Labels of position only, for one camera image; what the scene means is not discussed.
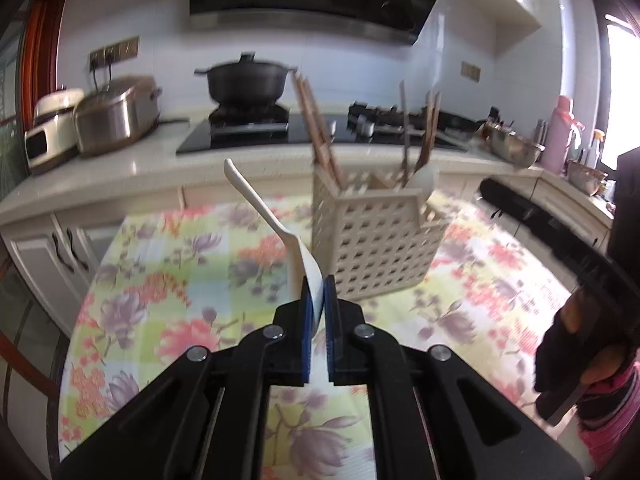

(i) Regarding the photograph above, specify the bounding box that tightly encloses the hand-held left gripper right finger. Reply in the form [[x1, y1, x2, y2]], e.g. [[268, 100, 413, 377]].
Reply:
[[324, 275, 583, 480]]

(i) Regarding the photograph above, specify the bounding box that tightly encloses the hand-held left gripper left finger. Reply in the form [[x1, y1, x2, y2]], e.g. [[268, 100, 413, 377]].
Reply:
[[57, 275, 313, 480]]

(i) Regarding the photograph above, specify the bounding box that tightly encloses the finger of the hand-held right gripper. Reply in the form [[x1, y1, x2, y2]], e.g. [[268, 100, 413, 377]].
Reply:
[[478, 177, 615, 286]]

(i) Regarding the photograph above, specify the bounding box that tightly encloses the white plastic utensil basket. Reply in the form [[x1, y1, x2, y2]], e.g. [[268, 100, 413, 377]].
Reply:
[[312, 167, 454, 303]]

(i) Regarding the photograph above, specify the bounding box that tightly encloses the white ceramic spoon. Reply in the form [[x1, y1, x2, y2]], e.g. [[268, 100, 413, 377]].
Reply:
[[223, 158, 326, 342], [407, 163, 441, 201]]

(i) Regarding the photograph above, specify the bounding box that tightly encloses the brown wooden chopstick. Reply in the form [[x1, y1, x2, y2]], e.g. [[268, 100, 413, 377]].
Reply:
[[423, 90, 436, 167], [293, 75, 329, 174], [398, 79, 413, 189], [298, 74, 337, 189], [417, 91, 444, 181], [305, 79, 344, 191], [320, 119, 346, 190]]

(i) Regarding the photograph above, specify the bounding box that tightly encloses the person's right forearm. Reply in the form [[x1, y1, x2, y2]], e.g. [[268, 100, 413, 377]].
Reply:
[[574, 360, 640, 467]]

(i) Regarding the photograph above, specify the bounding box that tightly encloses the person's right hand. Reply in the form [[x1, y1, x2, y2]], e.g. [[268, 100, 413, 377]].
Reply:
[[555, 292, 633, 387]]

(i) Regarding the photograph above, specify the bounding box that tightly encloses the white base cabinet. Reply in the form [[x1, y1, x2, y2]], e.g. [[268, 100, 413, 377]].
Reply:
[[439, 169, 617, 273], [0, 179, 321, 343]]

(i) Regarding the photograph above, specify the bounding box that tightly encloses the small steel bowl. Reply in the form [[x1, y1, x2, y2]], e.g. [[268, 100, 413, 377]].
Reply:
[[566, 159, 609, 196]]

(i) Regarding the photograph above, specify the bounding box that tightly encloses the large steel mixing bowl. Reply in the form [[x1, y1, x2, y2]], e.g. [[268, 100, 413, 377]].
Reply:
[[482, 124, 546, 170]]

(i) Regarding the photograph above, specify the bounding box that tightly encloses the pink thermos flask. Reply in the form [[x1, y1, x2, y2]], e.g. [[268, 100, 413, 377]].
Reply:
[[540, 94, 584, 176]]

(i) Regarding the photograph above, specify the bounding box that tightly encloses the yellow bottle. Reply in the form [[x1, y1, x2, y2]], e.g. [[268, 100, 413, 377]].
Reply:
[[589, 129, 606, 169]]

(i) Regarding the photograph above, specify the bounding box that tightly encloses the floral tablecloth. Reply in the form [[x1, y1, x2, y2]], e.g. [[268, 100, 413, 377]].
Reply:
[[56, 191, 592, 480]]

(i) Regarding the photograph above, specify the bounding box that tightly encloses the black wok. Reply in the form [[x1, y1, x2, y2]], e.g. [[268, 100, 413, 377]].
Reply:
[[439, 114, 489, 137]]

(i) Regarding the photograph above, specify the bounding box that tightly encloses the window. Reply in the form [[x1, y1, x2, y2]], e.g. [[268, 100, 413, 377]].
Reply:
[[597, 0, 640, 172]]

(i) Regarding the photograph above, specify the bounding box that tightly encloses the black glass gas hob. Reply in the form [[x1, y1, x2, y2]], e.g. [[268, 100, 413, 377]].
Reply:
[[175, 101, 474, 156]]

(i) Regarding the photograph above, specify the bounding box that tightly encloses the black casserole pot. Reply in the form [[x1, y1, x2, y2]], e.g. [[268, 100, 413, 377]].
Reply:
[[193, 51, 300, 105]]

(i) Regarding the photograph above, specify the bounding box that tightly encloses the silver rice cooker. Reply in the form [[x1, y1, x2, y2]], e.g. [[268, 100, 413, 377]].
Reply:
[[72, 74, 164, 157]]

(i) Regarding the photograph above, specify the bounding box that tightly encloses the white multi cooker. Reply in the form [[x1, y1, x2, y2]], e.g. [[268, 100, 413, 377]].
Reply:
[[24, 87, 85, 176]]

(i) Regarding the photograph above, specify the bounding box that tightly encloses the wooden glass door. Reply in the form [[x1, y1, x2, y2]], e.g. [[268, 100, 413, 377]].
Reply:
[[14, 0, 69, 123]]

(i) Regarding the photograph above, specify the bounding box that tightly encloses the white wall cabinet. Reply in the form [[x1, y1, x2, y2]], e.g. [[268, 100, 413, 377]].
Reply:
[[452, 0, 544, 59]]

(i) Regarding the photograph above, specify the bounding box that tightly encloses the black power cable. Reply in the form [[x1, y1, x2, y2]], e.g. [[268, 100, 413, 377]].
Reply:
[[91, 57, 114, 92]]

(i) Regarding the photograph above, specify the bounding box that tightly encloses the wide wall outlet panel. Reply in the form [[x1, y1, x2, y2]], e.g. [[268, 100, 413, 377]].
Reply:
[[88, 35, 140, 72]]

